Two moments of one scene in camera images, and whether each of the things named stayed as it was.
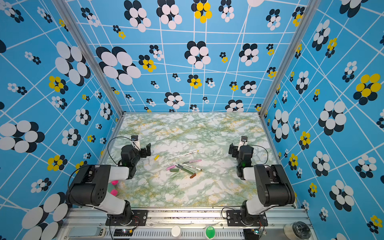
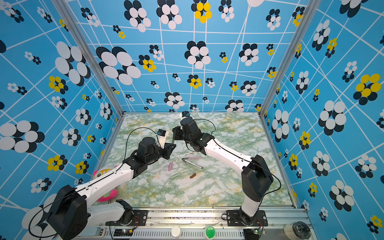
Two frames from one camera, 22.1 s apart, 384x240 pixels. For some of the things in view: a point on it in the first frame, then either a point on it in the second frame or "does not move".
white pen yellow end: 189,153 does not move
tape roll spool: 297,230 does not move
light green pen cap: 175,174 does not move
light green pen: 184,168 → 192,163
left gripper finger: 148,149 → 168,148
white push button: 175,231 does not move
